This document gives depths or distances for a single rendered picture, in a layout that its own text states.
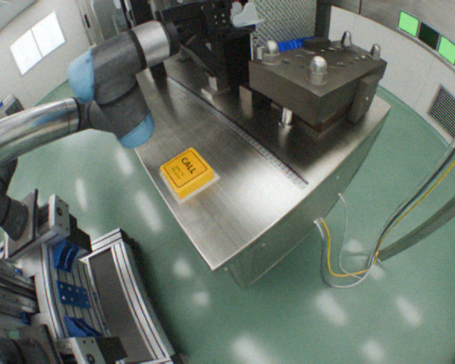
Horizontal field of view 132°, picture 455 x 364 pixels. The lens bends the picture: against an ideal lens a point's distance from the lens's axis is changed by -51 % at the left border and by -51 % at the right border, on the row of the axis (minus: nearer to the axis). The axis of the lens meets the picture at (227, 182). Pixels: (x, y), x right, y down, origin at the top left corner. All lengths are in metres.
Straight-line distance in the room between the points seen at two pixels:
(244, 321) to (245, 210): 0.94
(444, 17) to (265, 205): 0.63
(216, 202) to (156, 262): 1.03
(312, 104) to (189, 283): 1.11
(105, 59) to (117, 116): 0.09
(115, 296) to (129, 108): 1.02
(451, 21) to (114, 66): 0.69
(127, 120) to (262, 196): 0.24
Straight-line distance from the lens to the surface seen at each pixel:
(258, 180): 0.35
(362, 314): 1.39
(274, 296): 1.20
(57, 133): 0.40
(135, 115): 0.33
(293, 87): 0.35
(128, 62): 0.30
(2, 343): 0.65
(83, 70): 0.30
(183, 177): 0.34
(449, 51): 0.60
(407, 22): 0.61
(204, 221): 0.32
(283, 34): 0.52
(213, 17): 0.35
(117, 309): 1.19
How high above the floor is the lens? 1.19
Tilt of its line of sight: 56 degrees down
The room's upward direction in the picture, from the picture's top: 9 degrees counter-clockwise
